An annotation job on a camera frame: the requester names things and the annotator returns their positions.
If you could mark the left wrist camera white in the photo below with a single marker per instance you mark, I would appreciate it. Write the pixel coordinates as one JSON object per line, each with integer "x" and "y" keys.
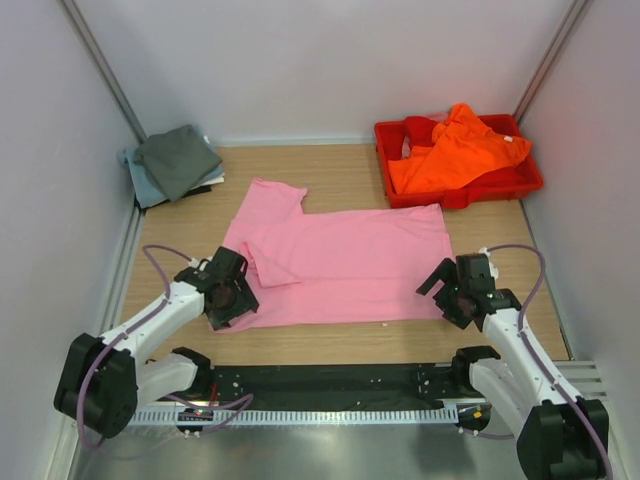
{"x": 195, "y": 262}

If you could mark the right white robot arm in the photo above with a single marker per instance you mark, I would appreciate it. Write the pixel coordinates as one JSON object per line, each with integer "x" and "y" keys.
{"x": 559, "y": 433}

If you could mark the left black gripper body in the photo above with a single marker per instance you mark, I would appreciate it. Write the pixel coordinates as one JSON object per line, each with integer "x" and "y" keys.
{"x": 237, "y": 300}

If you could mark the grey folded t-shirt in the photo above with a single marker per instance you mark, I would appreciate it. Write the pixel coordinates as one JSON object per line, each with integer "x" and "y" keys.
{"x": 177, "y": 160}

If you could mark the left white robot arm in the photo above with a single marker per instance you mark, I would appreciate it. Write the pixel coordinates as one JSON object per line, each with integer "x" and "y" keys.
{"x": 107, "y": 378}

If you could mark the pink t-shirt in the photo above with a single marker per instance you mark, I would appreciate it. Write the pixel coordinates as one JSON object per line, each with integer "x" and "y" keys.
{"x": 332, "y": 268}

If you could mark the white slotted cable duct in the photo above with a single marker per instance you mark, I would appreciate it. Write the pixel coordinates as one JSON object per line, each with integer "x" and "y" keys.
{"x": 179, "y": 416}

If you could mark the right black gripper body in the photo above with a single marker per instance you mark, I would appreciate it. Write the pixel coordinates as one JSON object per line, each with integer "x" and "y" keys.
{"x": 451, "y": 304}

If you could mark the black folded t-shirt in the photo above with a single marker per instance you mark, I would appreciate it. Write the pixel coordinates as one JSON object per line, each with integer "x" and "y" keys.
{"x": 198, "y": 190}

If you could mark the orange t-shirt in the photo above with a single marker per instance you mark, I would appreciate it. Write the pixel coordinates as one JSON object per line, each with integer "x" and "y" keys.
{"x": 452, "y": 153}

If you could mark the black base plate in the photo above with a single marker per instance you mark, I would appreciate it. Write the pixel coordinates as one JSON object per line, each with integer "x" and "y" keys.
{"x": 335, "y": 388}

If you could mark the red plastic bin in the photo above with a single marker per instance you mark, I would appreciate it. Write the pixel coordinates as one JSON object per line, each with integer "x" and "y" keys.
{"x": 390, "y": 143}

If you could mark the light blue folded t-shirt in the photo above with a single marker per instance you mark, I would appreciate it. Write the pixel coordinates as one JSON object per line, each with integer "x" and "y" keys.
{"x": 146, "y": 193}

